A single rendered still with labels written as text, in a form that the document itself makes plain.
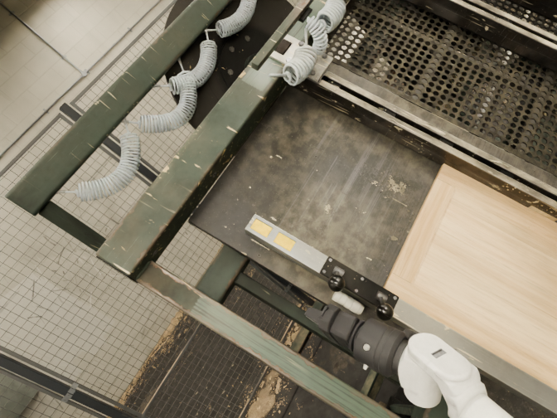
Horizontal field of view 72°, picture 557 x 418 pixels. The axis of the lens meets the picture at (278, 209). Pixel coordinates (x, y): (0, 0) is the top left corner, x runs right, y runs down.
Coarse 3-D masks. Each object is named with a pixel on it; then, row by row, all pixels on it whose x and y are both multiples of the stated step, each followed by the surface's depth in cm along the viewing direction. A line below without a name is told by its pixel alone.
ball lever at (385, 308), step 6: (378, 294) 93; (384, 294) 93; (384, 300) 91; (378, 306) 83; (384, 306) 82; (390, 306) 83; (378, 312) 83; (384, 312) 82; (390, 312) 82; (384, 318) 82
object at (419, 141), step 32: (320, 32) 101; (320, 64) 111; (320, 96) 117; (352, 96) 112; (384, 128) 114; (416, 128) 112; (448, 160) 110; (480, 160) 109; (512, 192) 108; (544, 192) 107
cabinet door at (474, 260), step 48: (432, 192) 109; (480, 192) 110; (432, 240) 104; (480, 240) 105; (528, 240) 106; (432, 288) 99; (480, 288) 100; (528, 288) 101; (480, 336) 95; (528, 336) 96
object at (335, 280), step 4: (336, 268) 94; (340, 268) 95; (332, 272) 95; (336, 272) 94; (340, 272) 94; (344, 272) 94; (332, 276) 85; (336, 276) 84; (340, 276) 84; (328, 280) 85; (332, 280) 84; (336, 280) 83; (340, 280) 83; (344, 280) 84; (328, 284) 85; (332, 284) 83; (336, 284) 83; (340, 284) 83; (344, 284) 84; (332, 288) 84; (336, 288) 83; (340, 288) 83
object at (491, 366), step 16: (272, 224) 100; (256, 240) 102; (272, 240) 98; (288, 256) 98; (304, 256) 97; (320, 256) 97; (368, 304) 96; (400, 304) 94; (400, 320) 93; (416, 320) 93; (432, 320) 94; (448, 336) 92; (464, 352) 91; (480, 352) 92; (480, 368) 90; (496, 368) 91; (512, 368) 91; (512, 384) 90; (528, 384) 90; (544, 384) 90; (528, 400) 90; (544, 400) 89
